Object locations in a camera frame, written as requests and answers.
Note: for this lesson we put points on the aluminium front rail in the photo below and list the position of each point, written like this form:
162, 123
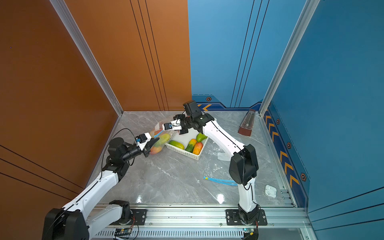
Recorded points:
194, 221

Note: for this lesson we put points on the green mango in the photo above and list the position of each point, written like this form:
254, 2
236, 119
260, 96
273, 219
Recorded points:
200, 137

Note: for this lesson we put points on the aluminium corner post right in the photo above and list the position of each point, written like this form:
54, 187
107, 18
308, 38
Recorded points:
294, 41

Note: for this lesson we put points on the red apple-like mango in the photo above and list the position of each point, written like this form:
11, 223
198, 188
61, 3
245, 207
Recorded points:
198, 148

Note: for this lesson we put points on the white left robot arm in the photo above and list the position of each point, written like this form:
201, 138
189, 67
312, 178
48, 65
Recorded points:
96, 186

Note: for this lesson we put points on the red wedge metronome box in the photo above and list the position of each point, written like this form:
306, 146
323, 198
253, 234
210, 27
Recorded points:
247, 124

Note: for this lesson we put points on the clear zip-top bag blue zipper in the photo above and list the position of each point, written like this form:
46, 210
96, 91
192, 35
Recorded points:
163, 135

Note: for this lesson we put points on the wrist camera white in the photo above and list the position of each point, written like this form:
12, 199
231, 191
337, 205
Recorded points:
174, 125
142, 140

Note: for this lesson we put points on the white perforated plastic basket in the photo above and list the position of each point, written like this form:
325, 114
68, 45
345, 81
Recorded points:
185, 143

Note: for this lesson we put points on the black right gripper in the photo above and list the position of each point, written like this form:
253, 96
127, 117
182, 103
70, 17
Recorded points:
180, 116

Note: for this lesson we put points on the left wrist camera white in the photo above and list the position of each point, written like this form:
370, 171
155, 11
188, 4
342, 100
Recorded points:
142, 140

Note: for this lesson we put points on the aluminium corner post left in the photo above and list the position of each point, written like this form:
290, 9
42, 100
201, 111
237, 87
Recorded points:
77, 36

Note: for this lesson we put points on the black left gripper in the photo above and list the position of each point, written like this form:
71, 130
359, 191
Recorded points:
151, 142

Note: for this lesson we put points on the aluminium corner post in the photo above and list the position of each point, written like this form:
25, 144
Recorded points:
77, 36
294, 41

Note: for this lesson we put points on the white small power adapter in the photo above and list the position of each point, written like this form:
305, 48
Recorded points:
270, 191

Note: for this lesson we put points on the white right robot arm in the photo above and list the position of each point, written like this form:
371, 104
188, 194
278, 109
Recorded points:
248, 207

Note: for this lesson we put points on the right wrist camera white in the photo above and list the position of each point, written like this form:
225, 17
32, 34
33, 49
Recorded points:
174, 125

